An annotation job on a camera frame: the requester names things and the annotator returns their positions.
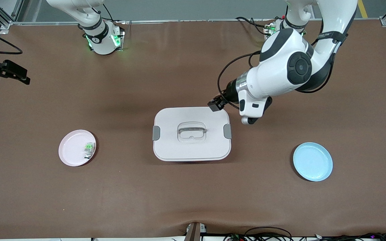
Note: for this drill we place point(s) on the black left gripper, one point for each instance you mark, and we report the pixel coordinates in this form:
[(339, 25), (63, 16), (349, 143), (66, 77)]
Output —
[(229, 94)]

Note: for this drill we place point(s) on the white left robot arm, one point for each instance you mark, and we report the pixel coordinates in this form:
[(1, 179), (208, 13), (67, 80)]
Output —
[(280, 70)]

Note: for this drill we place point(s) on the grey box latch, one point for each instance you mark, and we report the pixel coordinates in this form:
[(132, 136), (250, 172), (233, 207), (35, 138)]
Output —
[(227, 131), (156, 133)]

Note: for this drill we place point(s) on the white lidded storage box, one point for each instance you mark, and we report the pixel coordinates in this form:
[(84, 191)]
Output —
[(193, 147)]

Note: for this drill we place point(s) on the pink plate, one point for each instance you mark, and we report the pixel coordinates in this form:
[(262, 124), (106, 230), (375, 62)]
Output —
[(70, 149)]

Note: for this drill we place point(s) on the brown table mat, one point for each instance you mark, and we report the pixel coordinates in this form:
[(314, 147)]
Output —
[(193, 187)]

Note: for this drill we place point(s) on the light blue plate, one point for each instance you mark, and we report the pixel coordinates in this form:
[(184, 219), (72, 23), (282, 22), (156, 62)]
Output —
[(312, 161)]

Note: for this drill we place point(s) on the silver table edge rail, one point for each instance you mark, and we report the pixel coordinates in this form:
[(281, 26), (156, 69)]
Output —
[(45, 23)]

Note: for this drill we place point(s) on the green push button switch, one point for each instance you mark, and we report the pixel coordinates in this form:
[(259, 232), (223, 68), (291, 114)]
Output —
[(89, 146)]

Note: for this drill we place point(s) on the brown camera mount post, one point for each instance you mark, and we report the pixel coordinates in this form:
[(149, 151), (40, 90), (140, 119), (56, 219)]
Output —
[(193, 232)]

